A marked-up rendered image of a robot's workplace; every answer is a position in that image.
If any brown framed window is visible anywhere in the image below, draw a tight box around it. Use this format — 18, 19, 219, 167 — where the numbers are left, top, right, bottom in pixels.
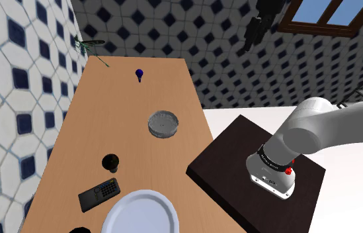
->
278, 0, 363, 38

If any black cup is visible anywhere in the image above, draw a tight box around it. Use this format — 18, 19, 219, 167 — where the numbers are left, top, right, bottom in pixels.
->
101, 153, 120, 174

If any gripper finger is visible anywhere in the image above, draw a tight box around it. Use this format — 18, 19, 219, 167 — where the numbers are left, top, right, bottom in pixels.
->
243, 16, 264, 53
258, 14, 278, 46

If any grey round glass dish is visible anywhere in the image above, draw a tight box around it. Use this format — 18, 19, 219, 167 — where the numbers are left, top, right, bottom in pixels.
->
147, 110, 179, 140

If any wooden table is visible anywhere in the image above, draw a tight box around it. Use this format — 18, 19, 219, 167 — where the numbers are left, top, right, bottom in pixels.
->
20, 56, 247, 233

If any white plate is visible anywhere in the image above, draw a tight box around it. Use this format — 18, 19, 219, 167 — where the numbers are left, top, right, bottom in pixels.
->
101, 189, 181, 233

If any green dragonfly figure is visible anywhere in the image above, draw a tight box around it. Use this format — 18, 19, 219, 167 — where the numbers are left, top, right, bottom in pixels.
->
73, 34, 110, 69

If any black remote control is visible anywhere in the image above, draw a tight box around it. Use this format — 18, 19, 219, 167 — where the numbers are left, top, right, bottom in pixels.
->
77, 177, 122, 214

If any dark robot stand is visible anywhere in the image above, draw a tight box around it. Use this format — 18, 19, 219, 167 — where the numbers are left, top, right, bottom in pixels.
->
186, 114, 327, 233

